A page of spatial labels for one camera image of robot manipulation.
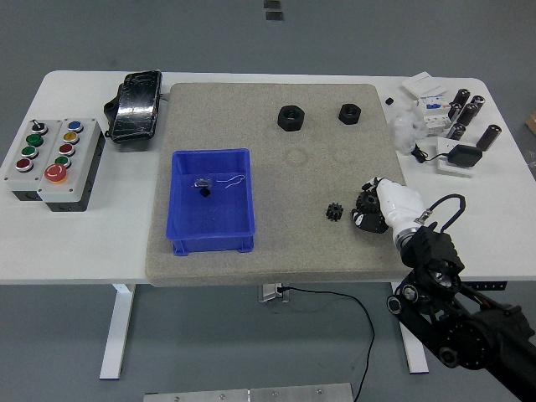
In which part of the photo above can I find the large black gear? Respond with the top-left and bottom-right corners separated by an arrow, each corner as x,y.
355,190 -> 380,215

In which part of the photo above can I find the white square plate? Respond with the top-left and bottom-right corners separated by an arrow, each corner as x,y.
435,137 -> 477,179

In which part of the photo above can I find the thin white wire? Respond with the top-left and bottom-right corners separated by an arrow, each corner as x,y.
215,173 -> 246,189

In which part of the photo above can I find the grey metal plate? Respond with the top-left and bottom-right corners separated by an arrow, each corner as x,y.
143,382 -> 355,402

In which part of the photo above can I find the large black hex nut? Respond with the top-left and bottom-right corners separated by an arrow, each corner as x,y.
276,105 -> 306,132

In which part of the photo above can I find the black wrapped device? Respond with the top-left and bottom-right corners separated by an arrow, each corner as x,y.
103,69 -> 163,146

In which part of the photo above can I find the silver table control box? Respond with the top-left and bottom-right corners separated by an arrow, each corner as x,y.
257,283 -> 291,304

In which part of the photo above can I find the blue plastic box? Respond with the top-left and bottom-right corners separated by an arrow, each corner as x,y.
166,147 -> 256,255

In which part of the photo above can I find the white circuit breaker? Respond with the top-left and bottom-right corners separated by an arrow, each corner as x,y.
414,94 -> 453,137

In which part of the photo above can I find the small black hex nut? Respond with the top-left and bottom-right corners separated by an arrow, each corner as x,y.
338,102 -> 363,125

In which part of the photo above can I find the white table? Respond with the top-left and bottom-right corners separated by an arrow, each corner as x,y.
0,70 -> 536,286

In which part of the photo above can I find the crumpled clear plastic wrap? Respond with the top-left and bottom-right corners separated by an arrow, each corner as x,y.
389,108 -> 428,156

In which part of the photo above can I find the grey four-button control box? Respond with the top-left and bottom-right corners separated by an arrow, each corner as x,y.
3,119 -> 64,202

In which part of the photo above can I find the black table frame rail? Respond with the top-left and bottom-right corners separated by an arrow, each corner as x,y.
463,281 -> 508,291

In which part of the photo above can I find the grey-brown mat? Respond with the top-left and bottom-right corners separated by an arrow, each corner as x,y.
144,82 -> 420,289

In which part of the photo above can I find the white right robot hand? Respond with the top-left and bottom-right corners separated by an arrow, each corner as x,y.
350,176 -> 425,236

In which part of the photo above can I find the black adapter cord with plug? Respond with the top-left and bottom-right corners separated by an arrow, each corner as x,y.
410,143 -> 451,164

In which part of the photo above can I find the black power cable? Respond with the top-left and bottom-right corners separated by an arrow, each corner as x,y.
277,286 -> 376,401

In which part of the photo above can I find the grey emergency-stop control box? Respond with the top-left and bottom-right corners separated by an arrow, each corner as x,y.
36,117 -> 106,213

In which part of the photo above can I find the small black gear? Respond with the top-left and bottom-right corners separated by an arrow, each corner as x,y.
324,202 -> 346,224

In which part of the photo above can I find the white wall switch panel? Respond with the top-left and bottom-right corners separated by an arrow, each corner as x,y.
400,71 -> 447,99

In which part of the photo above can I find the black square adapter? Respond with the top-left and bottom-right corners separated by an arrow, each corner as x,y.
447,144 -> 484,168

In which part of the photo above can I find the white table leg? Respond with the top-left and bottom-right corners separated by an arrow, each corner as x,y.
99,283 -> 137,381
391,281 -> 430,374

